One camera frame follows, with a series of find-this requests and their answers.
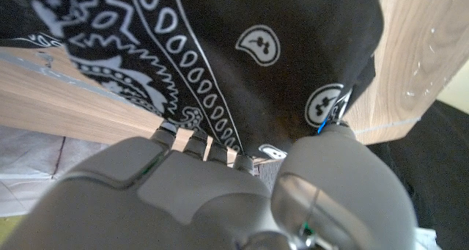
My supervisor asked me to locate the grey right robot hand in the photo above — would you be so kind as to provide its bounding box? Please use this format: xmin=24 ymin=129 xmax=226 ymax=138
xmin=0 ymin=122 xmax=419 ymax=250

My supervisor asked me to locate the black paisley bandana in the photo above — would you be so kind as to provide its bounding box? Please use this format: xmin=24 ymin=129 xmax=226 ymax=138
xmin=0 ymin=0 xmax=384 ymax=161

